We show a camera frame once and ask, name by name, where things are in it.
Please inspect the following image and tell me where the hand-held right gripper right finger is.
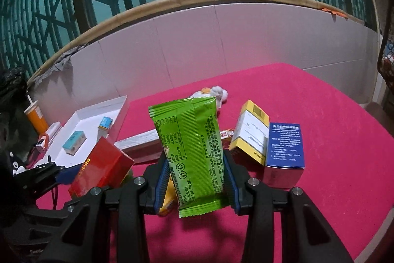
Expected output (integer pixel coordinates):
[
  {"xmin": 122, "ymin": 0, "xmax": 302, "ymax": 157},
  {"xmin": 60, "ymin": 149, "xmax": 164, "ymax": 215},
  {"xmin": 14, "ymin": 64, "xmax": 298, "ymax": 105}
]
[{"xmin": 222, "ymin": 150, "xmax": 354, "ymax": 263}]

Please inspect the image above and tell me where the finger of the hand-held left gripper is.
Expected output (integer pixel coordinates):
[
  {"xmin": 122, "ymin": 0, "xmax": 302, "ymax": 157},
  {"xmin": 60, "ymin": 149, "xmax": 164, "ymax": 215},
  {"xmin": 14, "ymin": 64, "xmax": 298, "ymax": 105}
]
[{"xmin": 14, "ymin": 162, "xmax": 77, "ymax": 199}]

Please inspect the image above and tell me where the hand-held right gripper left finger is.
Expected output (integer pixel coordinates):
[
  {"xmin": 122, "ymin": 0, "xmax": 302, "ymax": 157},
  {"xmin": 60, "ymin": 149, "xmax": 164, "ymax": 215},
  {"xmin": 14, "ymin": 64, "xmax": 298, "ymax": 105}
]
[{"xmin": 31, "ymin": 155, "xmax": 171, "ymax": 263}]

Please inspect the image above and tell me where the green snack packet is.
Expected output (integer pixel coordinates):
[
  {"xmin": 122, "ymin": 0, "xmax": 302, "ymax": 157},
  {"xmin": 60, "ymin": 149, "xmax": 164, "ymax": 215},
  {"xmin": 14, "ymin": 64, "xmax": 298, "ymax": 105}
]
[{"xmin": 148, "ymin": 97, "xmax": 232, "ymax": 218}]

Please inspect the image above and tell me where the yellow white box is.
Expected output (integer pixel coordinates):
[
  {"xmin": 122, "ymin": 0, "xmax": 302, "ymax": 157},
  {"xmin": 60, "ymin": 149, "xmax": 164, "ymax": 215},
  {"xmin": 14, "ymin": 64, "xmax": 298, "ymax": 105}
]
[{"xmin": 229, "ymin": 100, "xmax": 270, "ymax": 165}]

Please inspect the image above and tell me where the white cardboard tray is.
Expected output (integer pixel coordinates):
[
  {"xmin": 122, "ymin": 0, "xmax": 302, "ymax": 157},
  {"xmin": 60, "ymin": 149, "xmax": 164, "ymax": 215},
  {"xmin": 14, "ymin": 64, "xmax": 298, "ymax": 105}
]
[{"xmin": 32, "ymin": 96, "xmax": 130, "ymax": 171}]

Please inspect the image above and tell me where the yellow orange snack packet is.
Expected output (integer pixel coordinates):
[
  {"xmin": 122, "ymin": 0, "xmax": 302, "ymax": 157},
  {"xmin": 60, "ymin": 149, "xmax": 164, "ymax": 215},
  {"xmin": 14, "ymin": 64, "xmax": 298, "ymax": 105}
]
[{"xmin": 157, "ymin": 174, "xmax": 178, "ymax": 217}]

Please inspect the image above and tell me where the white orange gadget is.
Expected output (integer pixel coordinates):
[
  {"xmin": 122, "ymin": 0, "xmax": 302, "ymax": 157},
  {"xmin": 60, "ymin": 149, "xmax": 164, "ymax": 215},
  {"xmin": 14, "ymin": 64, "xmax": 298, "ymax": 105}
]
[{"xmin": 35, "ymin": 134, "xmax": 51, "ymax": 154}]

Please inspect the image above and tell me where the small blue white box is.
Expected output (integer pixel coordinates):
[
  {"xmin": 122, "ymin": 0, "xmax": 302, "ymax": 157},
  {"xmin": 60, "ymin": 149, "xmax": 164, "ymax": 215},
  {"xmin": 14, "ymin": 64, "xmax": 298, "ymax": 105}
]
[
  {"xmin": 62, "ymin": 131, "xmax": 86, "ymax": 156},
  {"xmin": 98, "ymin": 117, "xmax": 114, "ymax": 138}
]

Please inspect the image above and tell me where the long white box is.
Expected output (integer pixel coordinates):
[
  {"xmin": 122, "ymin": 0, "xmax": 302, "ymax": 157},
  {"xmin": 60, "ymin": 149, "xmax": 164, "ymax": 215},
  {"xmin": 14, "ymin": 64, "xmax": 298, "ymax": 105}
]
[{"xmin": 115, "ymin": 127, "xmax": 234, "ymax": 164}]

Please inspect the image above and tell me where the black printed cloth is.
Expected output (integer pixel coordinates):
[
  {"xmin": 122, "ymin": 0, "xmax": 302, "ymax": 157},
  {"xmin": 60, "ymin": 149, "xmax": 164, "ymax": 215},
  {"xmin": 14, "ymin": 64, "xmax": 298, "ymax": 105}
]
[{"xmin": 0, "ymin": 67, "xmax": 40, "ymax": 177}]

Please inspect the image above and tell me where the orange cup with straw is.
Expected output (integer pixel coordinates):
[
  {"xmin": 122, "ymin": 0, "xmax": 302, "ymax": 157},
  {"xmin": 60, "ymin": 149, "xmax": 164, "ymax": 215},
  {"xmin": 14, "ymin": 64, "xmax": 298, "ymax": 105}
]
[{"xmin": 25, "ymin": 95, "xmax": 50, "ymax": 134}]

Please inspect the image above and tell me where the red box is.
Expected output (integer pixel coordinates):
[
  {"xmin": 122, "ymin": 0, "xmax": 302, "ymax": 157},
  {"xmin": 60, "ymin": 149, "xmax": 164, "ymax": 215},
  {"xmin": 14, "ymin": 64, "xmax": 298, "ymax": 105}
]
[{"xmin": 68, "ymin": 137, "xmax": 135, "ymax": 198}]

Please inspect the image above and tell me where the white plush toy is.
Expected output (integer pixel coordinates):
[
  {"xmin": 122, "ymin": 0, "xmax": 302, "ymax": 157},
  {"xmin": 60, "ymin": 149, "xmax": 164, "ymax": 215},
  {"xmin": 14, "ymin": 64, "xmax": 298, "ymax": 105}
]
[{"xmin": 189, "ymin": 86, "xmax": 230, "ymax": 111}]

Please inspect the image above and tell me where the grey tape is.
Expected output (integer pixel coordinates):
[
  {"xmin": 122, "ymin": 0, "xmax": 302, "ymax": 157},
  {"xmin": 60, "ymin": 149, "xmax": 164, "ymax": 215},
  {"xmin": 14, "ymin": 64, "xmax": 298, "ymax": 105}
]
[{"xmin": 46, "ymin": 46, "xmax": 90, "ymax": 75}]

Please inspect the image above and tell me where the red tablecloth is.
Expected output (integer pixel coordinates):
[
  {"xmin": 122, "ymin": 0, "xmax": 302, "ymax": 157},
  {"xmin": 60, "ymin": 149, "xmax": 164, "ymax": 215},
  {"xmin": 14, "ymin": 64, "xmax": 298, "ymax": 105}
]
[{"xmin": 31, "ymin": 63, "xmax": 394, "ymax": 263}]

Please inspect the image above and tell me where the white backdrop board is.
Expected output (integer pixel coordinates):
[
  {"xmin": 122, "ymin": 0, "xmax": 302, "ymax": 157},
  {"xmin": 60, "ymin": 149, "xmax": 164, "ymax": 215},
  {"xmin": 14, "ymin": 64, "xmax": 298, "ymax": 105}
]
[{"xmin": 28, "ymin": 1, "xmax": 380, "ymax": 116}]

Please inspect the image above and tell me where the orange tape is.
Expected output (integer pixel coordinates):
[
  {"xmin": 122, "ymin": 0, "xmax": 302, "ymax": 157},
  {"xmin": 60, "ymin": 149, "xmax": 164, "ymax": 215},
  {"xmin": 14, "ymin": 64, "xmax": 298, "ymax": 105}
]
[{"xmin": 320, "ymin": 7, "xmax": 348, "ymax": 19}]

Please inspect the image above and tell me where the black cable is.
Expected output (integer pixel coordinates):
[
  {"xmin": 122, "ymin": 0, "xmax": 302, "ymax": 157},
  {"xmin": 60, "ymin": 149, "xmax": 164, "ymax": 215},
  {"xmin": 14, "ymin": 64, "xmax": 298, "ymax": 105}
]
[{"xmin": 51, "ymin": 186, "xmax": 60, "ymax": 210}]

